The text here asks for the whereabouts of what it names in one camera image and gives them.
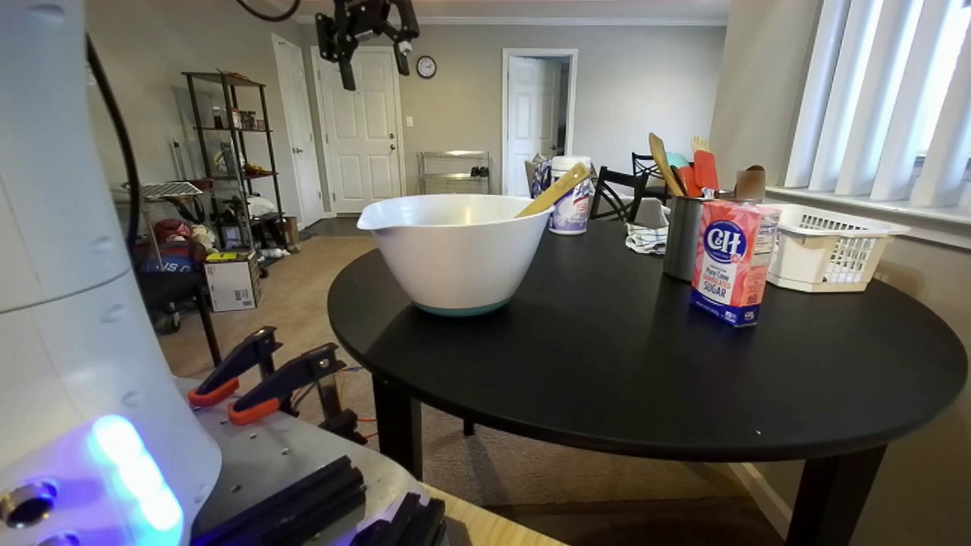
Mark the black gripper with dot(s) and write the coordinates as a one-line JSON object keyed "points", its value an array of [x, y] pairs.
{"points": [[369, 19]]}

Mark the slotted wooden spoon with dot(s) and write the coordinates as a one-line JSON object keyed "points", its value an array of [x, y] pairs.
{"points": [[555, 190]]}

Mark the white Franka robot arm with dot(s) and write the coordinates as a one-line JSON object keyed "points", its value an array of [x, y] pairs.
{"points": [[70, 303]]}

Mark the white mixing bowl teal rim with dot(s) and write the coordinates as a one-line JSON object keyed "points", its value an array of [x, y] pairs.
{"points": [[449, 258]]}

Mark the round wooden spoon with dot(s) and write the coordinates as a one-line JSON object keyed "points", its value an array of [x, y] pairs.
{"points": [[750, 182]]}

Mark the white panel door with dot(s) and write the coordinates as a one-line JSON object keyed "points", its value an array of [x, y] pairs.
{"points": [[360, 132]]}

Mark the white closet door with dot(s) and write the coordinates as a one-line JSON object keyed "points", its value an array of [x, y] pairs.
{"points": [[295, 132]]}

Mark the glass shoe rack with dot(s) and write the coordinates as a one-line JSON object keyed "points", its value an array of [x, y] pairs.
{"points": [[455, 171]]}

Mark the black shelf rack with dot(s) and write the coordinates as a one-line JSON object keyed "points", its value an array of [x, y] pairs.
{"points": [[232, 124]]}

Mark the white open room door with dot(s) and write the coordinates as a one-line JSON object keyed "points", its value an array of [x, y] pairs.
{"points": [[523, 124]]}

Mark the plastic wipes package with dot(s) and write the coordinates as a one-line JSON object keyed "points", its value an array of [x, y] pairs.
{"points": [[537, 177]]}

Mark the white wipes canister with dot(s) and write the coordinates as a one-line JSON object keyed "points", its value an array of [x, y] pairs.
{"points": [[570, 202]]}

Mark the cardboard box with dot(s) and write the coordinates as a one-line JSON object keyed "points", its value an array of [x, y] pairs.
{"points": [[232, 283]]}

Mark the red bag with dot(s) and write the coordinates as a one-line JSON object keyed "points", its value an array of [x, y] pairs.
{"points": [[173, 240]]}

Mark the black metal chair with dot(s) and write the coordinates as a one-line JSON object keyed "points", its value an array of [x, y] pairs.
{"points": [[612, 192]]}

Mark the black bag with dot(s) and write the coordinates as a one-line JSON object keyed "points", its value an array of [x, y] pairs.
{"points": [[170, 283]]}

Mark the flat wooden spatula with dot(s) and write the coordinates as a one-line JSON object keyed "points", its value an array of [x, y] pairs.
{"points": [[663, 162]]}

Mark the teal spatula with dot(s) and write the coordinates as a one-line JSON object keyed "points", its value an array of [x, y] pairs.
{"points": [[677, 159]]}

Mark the crumpled plastic wrapper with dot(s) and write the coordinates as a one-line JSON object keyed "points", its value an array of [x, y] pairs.
{"points": [[644, 237]]}

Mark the black orange spring clamp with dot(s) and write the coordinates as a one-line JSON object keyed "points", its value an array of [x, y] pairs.
{"points": [[239, 365], [288, 384]]}

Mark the red silicone spatula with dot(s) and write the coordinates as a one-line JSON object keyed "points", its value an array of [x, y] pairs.
{"points": [[703, 171]]}

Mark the metal utensil holder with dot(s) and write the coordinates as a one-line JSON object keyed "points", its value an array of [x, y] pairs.
{"points": [[680, 245]]}

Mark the black round table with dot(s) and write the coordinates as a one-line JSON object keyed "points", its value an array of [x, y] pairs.
{"points": [[627, 365]]}

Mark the silver mounting plate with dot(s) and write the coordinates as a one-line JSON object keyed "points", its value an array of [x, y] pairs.
{"points": [[262, 444]]}

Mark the pink sugar carton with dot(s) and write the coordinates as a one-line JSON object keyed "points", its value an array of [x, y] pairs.
{"points": [[730, 261]]}

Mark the black aluminium extrusion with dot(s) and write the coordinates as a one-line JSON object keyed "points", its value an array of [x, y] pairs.
{"points": [[411, 519], [288, 501]]}

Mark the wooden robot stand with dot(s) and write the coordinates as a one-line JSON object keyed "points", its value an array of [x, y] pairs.
{"points": [[494, 530]]}

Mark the white plastic basket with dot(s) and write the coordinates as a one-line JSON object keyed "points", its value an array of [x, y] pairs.
{"points": [[835, 247]]}

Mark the white vertical window blinds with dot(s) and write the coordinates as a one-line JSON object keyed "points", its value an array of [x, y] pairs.
{"points": [[891, 101]]}

